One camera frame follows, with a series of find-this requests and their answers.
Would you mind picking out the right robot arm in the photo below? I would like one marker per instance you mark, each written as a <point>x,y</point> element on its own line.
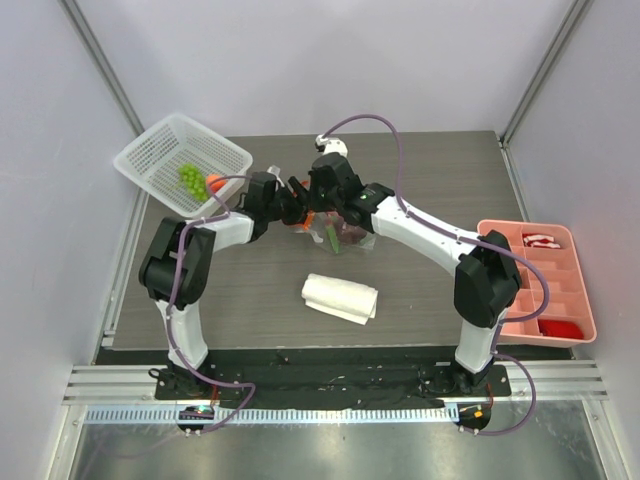
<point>486,279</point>

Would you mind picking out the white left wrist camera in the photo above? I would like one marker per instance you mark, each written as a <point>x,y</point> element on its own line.
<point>275,171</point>

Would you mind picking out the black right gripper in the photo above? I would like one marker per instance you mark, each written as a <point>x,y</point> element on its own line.
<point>320,198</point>

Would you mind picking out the orange fake fruit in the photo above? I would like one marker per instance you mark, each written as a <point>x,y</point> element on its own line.
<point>214,183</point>

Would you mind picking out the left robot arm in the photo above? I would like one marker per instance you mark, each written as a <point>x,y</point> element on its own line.
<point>176,267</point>

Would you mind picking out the white perforated plastic basket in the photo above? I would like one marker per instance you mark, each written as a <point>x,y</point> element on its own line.
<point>152,160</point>

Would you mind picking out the red white item in tray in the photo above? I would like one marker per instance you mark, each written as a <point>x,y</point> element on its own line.
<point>538,240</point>

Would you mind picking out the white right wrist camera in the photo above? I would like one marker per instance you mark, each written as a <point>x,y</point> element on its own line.
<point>328,145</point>

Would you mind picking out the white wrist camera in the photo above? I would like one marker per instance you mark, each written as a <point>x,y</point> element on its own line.
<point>328,145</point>
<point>275,171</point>

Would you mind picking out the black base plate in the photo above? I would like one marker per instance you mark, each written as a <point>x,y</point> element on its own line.
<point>328,379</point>

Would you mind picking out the clear zip top bag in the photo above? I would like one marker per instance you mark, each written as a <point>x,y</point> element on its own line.
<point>329,231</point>

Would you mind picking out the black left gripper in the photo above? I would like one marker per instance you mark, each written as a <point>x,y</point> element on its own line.
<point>299,210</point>

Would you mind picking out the green fake grapes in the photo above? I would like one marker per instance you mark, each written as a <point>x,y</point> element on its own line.
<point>194,181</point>

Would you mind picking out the white slotted cable duct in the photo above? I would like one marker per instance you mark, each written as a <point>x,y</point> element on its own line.
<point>183,414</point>

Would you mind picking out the dark purple fake fruit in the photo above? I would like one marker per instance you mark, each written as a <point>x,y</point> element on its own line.
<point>350,235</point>

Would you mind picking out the pink compartment tray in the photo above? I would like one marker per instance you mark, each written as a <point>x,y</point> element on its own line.
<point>568,298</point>

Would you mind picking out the folded white cloth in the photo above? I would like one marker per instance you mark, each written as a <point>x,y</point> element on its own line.
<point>347,300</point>

